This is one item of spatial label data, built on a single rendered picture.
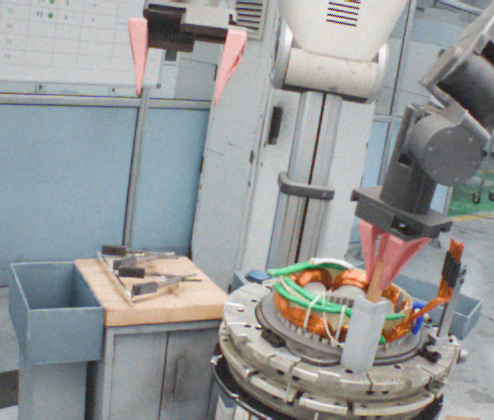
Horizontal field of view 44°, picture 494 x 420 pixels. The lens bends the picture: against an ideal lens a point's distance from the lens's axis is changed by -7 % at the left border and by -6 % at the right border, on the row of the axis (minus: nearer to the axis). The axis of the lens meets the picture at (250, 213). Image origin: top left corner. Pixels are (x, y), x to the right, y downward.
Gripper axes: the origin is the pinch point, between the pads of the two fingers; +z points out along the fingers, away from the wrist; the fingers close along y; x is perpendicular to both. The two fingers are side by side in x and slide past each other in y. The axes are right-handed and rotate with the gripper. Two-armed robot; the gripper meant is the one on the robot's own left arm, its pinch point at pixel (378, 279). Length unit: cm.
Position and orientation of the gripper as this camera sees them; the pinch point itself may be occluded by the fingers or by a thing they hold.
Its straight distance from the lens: 72.5
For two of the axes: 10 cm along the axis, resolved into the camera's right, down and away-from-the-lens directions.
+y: 7.0, 3.9, -6.0
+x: 6.7, -0.9, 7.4
